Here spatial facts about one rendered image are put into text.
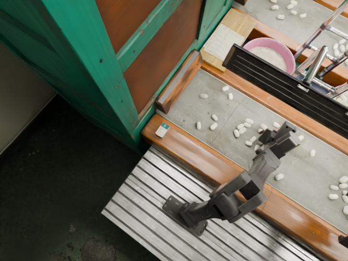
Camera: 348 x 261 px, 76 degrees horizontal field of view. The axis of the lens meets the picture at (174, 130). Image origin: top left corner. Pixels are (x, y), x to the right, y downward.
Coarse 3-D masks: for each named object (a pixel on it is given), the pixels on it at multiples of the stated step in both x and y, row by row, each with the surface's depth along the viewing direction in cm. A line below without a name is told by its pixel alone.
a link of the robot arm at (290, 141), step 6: (288, 132) 78; (282, 138) 79; (288, 138) 75; (294, 138) 76; (276, 144) 78; (282, 144) 77; (288, 144) 76; (294, 144) 75; (258, 150) 77; (276, 150) 78; (282, 150) 77; (288, 150) 76; (282, 156) 78
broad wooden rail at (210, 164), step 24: (168, 144) 94; (192, 144) 94; (192, 168) 95; (216, 168) 92; (240, 168) 94; (264, 192) 90; (264, 216) 93; (288, 216) 88; (312, 216) 89; (312, 240) 86; (336, 240) 86
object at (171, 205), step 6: (168, 198) 96; (174, 198) 97; (168, 204) 96; (174, 204) 96; (180, 204) 96; (168, 210) 95; (174, 210) 95; (174, 216) 95; (180, 222) 88; (204, 222) 94; (192, 228) 94; (198, 228) 94; (204, 228) 94; (198, 234) 93
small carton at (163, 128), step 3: (162, 123) 94; (165, 123) 94; (159, 126) 94; (162, 126) 94; (165, 126) 94; (168, 126) 94; (159, 129) 93; (162, 129) 93; (165, 129) 93; (156, 132) 93; (159, 132) 93; (162, 132) 93; (165, 132) 93; (159, 135) 93; (162, 135) 93
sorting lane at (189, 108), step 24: (192, 96) 103; (216, 96) 103; (240, 96) 103; (168, 120) 99; (192, 120) 100; (240, 120) 100; (264, 120) 101; (216, 144) 97; (240, 144) 97; (264, 144) 98; (312, 144) 98; (288, 168) 95; (312, 168) 96; (336, 168) 96; (288, 192) 93; (312, 192) 93; (336, 192) 93; (336, 216) 91
